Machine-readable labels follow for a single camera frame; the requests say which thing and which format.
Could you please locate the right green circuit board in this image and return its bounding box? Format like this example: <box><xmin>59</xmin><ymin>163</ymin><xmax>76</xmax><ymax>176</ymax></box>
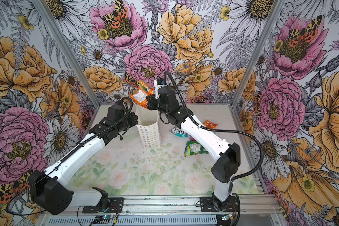
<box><xmin>221</xmin><ymin>213</ymin><xmax>234</xmax><ymax>221</ymax></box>

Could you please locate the green snack packet right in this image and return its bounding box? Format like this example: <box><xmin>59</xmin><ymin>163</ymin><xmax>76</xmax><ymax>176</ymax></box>
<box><xmin>184</xmin><ymin>140</ymin><xmax>208</xmax><ymax>157</ymax></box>

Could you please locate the orange snack packet back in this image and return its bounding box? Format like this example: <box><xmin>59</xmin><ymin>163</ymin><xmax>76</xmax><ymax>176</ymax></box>
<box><xmin>203</xmin><ymin>120</ymin><xmax>218</xmax><ymax>129</ymax></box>

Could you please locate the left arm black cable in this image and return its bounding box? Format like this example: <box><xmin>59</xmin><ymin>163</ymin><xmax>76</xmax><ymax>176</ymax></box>
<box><xmin>5</xmin><ymin>97</ymin><xmax>133</xmax><ymax>217</ymax></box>

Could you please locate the aluminium front rail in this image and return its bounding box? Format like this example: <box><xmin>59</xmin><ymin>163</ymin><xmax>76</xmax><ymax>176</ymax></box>
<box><xmin>39</xmin><ymin>194</ymin><xmax>282</xmax><ymax>217</ymax></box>

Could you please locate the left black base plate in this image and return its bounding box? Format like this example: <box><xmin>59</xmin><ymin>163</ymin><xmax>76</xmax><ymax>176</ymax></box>
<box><xmin>82</xmin><ymin>197</ymin><xmax>124</xmax><ymax>214</ymax></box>

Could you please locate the orange snack packet front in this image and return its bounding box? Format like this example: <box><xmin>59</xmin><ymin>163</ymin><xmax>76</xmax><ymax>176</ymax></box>
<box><xmin>130</xmin><ymin>81</ymin><xmax>155</xmax><ymax>108</ymax></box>

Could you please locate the teal Fox's candy packet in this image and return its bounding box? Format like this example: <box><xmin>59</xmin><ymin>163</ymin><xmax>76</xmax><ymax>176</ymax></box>
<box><xmin>170</xmin><ymin>127</ymin><xmax>188</xmax><ymax>138</ymax></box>

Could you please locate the left aluminium frame post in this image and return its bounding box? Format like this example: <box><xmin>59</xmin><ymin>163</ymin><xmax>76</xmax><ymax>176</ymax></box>
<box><xmin>33</xmin><ymin>1</ymin><xmax>101</xmax><ymax>109</ymax></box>

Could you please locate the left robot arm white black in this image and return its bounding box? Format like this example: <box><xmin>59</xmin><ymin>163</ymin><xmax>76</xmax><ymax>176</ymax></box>
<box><xmin>28</xmin><ymin>98</ymin><xmax>138</xmax><ymax>215</ymax></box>

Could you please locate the orange snack packet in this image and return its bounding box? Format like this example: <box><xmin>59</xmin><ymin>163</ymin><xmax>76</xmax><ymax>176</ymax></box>
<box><xmin>203</xmin><ymin>120</ymin><xmax>218</xmax><ymax>129</ymax></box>
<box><xmin>130</xmin><ymin>81</ymin><xmax>155</xmax><ymax>108</ymax></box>

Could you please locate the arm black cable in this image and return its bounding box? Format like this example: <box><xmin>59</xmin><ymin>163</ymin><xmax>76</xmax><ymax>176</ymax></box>
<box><xmin>5</xmin><ymin>97</ymin><xmax>133</xmax><ymax>217</ymax></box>
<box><xmin>163</xmin><ymin>71</ymin><xmax>265</xmax><ymax>182</ymax></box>

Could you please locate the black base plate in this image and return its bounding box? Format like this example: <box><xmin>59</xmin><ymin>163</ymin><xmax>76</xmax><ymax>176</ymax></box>
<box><xmin>199</xmin><ymin>195</ymin><xmax>240</xmax><ymax>213</ymax></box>
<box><xmin>82</xmin><ymin>197</ymin><xmax>124</xmax><ymax>214</ymax></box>

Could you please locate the white vented cable duct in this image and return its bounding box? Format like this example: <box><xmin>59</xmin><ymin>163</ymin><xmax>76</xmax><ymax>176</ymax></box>
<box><xmin>42</xmin><ymin>215</ymin><xmax>218</xmax><ymax>226</ymax></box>

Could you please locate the right aluminium frame post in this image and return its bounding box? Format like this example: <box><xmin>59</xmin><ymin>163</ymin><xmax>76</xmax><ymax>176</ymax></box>
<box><xmin>231</xmin><ymin>0</ymin><xmax>285</xmax><ymax>108</ymax></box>

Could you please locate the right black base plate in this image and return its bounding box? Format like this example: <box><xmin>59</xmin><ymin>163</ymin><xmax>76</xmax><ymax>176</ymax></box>
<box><xmin>199</xmin><ymin>195</ymin><xmax>240</xmax><ymax>213</ymax></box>

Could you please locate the green circuit board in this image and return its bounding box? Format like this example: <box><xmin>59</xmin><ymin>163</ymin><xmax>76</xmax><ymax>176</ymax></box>
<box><xmin>221</xmin><ymin>213</ymin><xmax>234</xmax><ymax>221</ymax></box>
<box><xmin>95</xmin><ymin>215</ymin><xmax>116</xmax><ymax>224</ymax></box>

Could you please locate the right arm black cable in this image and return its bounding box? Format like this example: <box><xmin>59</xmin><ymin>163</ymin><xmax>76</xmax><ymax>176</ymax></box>
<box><xmin>163</xmin><ymin>71</ymin><xmax>265</xmax><ymax>182</ymax></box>

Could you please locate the aluminium frame post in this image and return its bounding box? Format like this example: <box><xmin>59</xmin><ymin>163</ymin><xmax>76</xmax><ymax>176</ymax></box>
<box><xmin>231</xmin><ymin>0</ymin><xmax>285</xmax><ymax>108</ymax></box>
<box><xmin>33</xmin><ymin>1</ymin><xmax>101</xmax><ymax>109</ymax></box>

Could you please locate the left green circuit board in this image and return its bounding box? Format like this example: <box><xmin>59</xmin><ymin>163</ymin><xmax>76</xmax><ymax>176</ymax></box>
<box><xmin>95</xmin><ymin>215</ymin><xmax>116</xmax><ymax>224</ymax></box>

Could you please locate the white paper bag with cartoon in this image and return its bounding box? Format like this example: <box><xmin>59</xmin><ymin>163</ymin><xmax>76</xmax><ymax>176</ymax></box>
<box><xmin>135</xmin><ymin>105</ymin><xmax>161</xmax><ymax>149</ymax></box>

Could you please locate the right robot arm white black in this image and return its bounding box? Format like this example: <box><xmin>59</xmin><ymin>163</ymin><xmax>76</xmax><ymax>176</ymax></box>
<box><xmin>147</xmin><ymin>86</ymin><xmax>241</xmax><ymax>211</ymax></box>

